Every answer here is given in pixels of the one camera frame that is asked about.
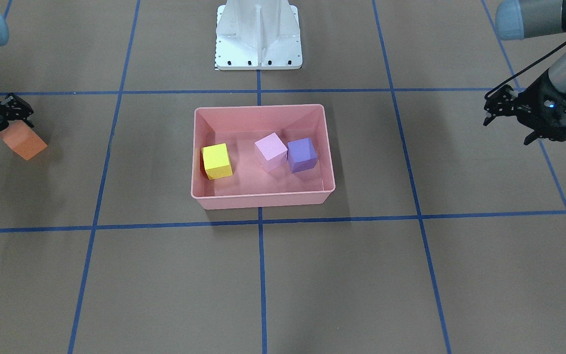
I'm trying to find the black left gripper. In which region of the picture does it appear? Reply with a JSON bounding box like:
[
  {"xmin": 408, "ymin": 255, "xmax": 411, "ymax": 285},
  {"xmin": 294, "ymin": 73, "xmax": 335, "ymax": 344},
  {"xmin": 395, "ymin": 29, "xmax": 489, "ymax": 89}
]
[{"xmin": 516, "ymin": 74, "xmax": 566, "ymax": 146}]

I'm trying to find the orange foam block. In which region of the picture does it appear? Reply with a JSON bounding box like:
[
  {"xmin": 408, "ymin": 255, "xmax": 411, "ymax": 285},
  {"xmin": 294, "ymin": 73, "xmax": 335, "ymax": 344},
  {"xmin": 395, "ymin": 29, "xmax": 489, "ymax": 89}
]
[{"xmin": 0, "ymin": 120, "xmax": 48, "ymax": 161}]

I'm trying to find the yellow foam block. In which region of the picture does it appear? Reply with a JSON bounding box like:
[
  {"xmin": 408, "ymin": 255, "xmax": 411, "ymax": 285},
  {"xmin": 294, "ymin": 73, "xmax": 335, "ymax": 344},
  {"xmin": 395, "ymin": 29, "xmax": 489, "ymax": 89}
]
[{"xmin": 201, "ymin": 143, "xmax": 233, "ymax": 180}]

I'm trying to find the purple foam block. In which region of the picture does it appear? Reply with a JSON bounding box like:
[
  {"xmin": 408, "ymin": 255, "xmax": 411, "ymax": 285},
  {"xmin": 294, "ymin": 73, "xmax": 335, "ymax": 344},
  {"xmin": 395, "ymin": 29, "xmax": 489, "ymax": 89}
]
[{"xmin": 287, "ymin": 137, "xmax": 317, "ymax": 174}]

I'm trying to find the pink foam block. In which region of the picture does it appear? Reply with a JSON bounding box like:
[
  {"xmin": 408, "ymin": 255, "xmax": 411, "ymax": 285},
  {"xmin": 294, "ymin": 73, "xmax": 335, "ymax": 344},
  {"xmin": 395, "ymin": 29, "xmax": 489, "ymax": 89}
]
[{"xmin": 254, "ymin": 132, "xmax": 288, "ymax": 173}]

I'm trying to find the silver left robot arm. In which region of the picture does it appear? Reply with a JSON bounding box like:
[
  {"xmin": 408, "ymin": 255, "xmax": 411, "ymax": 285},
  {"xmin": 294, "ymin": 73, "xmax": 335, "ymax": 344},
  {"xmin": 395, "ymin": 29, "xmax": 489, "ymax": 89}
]
[{"xmin": 484, "ymin": 0, "xmax": 566, "ymax": 145}]

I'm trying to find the pink plastic bin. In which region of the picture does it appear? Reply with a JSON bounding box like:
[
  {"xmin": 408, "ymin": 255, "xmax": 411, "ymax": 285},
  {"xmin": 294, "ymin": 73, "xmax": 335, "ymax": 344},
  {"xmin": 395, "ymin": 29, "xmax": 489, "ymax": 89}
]
[{"xmin": 191, "ymin": 104, "xmax": 336, "ymax": 210}]

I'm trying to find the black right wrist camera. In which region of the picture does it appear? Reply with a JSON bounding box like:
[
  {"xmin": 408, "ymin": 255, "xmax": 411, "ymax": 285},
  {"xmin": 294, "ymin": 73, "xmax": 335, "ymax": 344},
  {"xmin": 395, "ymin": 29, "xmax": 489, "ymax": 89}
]
[{"xmin": 0, "ymin": 92, "xmax": 34, "ymax": 129}]

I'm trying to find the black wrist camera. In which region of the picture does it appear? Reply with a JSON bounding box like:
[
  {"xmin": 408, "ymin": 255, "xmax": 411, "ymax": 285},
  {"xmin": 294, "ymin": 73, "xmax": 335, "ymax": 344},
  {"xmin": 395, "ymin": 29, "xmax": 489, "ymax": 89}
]
[
  {"xmin": 0, "ymin": 92, "xmax": 34, "ymax": 129},
  {"xmin": 483, "ymin": 85, "xmax": 518, "ymax": 127}
]

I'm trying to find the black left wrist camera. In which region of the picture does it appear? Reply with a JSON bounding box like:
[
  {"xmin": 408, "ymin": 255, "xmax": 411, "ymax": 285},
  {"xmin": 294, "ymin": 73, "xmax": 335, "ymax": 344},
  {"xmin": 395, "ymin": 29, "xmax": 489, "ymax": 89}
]
[{"xmin": 483, "ymin": 85, "xmax": 518, "ymax": 127}]

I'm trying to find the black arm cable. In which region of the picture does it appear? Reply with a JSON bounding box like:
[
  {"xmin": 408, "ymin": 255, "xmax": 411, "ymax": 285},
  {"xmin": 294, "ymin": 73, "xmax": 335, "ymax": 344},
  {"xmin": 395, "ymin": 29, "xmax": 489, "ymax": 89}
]
[{"xmin": 484, "ymin": 15, "xmax": 566, "ymax": 99}]

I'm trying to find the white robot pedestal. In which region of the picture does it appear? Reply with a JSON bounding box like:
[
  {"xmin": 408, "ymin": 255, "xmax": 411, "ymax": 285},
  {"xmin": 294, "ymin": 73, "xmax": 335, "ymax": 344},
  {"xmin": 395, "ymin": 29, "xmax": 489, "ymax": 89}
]
[{"xmin": 214, "ymin": 0, "xmax": 303, "ymax": 70}]

